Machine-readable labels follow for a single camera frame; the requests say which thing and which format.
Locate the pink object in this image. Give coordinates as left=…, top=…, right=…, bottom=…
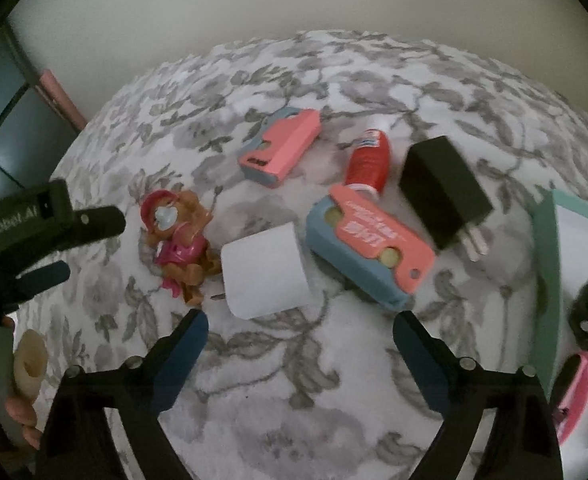
left=549, top=350, right=588, bottom=445

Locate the brown pink toy dog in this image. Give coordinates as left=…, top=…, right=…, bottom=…
left=140, top=190, right=221, bottom=307

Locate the white cube charger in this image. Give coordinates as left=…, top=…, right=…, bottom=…
left=220, top=222, right=312, bottom=320

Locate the pink blue box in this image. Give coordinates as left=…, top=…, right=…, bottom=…
left=305, top=184, right=435, bottom=312
left=238, top=106, right=321, bottom=188

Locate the black wall charger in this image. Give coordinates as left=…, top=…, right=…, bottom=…
left=398, top=136, right=494, bottom=262

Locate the red white bottle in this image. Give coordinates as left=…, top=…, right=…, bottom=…
left=344, top=129, right=390, bottom=200

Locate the person left hand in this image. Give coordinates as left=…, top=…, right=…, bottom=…
left=6, top=330, right=48, bottom=450

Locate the dark cabinet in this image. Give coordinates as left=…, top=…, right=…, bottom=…
left=0, top=23, right=80, bottom=200

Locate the teal framed white tray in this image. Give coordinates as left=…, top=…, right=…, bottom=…
left=529, top=190, right=588, bottom=479

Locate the grey floral bed blanket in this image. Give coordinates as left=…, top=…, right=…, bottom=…
left=17, top=30, right=588, bottom=479

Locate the pink board by wall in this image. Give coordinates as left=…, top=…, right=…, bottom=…
left=38, top=70, right=87, bottom=131

